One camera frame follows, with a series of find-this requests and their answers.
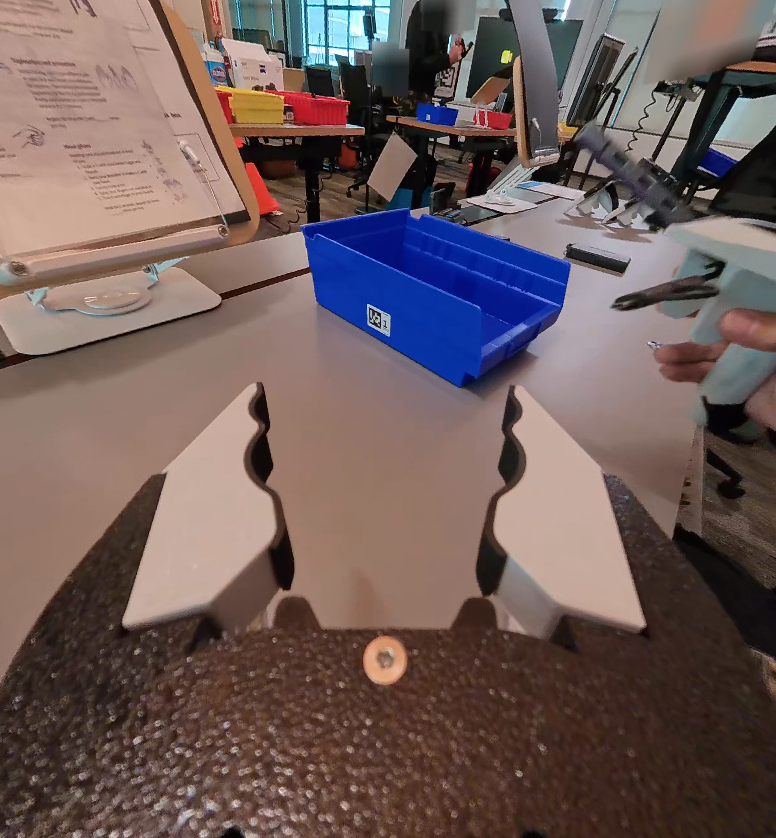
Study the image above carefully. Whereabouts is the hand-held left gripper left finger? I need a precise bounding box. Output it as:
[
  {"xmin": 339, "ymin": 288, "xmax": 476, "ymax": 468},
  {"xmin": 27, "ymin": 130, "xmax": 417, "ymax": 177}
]
[{"xmin": 121, "ymin": 382, "xmax": 296, "ymax": 636}]

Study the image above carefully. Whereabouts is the yellow plastic bin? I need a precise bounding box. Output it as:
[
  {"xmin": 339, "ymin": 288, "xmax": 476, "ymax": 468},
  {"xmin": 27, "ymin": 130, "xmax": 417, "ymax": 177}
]
[{"xmin": 231, "ymin": 88, "xmax": 285, "ymax": 125}]

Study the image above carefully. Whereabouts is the white cardboard box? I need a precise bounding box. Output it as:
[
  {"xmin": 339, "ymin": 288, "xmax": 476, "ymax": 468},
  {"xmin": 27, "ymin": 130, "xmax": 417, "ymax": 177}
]
[{"xmin": 221, "ymin": 38, "xmax": 285, "ymax": 91}]

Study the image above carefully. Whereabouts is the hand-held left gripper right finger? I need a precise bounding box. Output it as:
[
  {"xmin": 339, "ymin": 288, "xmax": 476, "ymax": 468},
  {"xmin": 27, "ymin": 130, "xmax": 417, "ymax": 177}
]
[{"xmin": 477, "ymin": 384, "xmax": 648, "ymax": 641}]

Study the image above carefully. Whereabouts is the long wooden table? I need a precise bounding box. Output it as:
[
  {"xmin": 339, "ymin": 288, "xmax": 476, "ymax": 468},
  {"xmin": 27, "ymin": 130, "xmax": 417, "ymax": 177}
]
[{"xmin": 388, "ymin": 114, "xmax": 516, "ymax": 191}]

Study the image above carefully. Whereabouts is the orange cone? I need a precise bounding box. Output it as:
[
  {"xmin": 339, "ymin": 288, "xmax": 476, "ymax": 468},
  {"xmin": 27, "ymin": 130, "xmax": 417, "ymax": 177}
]
[{"xmin": 244, "ymin": 162, "xmax": 283, "ymax": 217}]

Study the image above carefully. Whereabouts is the wooden desk with black legs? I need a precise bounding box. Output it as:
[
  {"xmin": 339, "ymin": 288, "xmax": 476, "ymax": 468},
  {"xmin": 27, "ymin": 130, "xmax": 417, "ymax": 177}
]
[{"xmin": 231, "ymin": 121, "xmax": 366, "ymax": 223}]

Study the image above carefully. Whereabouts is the printed instruction sheet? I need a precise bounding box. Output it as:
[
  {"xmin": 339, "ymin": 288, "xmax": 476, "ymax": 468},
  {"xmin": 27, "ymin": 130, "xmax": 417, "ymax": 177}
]
[{"xmin": 0, "ymin": 0, "xmax": 248, "ymax": 269}]

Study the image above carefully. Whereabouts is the flat black box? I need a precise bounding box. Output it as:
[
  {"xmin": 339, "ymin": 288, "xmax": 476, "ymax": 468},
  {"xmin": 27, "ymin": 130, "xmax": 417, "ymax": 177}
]
[{"xmin": 566, "ymin": 242, "xmax": 631, "ymax": 276}]

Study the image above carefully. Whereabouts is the black frame desk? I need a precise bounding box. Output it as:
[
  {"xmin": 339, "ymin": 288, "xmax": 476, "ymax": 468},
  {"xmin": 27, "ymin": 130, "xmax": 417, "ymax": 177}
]
[{"xmin": 673, "ymin": 60, "xmax": 776, "ymax": 191}]

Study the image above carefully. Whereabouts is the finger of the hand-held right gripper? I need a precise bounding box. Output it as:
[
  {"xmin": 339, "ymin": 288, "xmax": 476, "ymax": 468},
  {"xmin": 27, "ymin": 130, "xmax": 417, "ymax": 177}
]
[{"xmin": 573, "ymin": 123, "xmax": 694, "ymax": 232}]

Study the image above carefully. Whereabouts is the black cable with plug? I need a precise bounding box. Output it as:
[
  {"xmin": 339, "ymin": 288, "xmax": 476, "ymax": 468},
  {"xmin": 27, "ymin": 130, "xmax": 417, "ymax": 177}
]
[{"xmin": 612, "ymin": 276, "xmax": 721, "ymax": 313}]

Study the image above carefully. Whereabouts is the wooden document stand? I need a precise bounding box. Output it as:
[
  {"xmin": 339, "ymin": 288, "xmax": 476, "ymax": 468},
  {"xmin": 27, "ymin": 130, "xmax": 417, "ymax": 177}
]
[{"xmin": 0, "ymin": 0, "xmax": 261, "ymax": 356}]

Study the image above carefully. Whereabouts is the black wall screen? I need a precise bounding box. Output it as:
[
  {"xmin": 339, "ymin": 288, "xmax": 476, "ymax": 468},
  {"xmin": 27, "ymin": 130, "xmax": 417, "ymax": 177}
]
[{"xmin": 466, "ymin": 16, "xmax": 585, "ymax": 99}]

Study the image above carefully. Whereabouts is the black computer monitor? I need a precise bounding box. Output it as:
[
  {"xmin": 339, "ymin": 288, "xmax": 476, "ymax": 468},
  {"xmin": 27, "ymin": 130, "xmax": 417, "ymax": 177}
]
[{"xmin": 568, "ymin": 34, "xmax": 626, "ymax": 128}]

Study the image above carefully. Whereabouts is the black chair back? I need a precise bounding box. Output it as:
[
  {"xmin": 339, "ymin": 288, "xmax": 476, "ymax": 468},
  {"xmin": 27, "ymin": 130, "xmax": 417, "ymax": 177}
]
[{"xmin": 712, "ymin": 124, "xmax": 776, "ymax": 225}]

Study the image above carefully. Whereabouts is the wooden stand with dark sheet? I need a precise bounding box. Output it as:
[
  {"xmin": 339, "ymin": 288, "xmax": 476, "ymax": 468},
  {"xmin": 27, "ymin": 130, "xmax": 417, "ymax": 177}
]
[{"xmin": 485, "ymin": 0, "xmax": 564, "ymax": 212}]

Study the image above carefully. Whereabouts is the black chair base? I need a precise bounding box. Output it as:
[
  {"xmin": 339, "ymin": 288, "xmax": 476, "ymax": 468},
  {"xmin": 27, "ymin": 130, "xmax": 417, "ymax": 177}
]
[{"xmin": 702, "ymin": 432, "xmax": 752, "ymax": 500}]

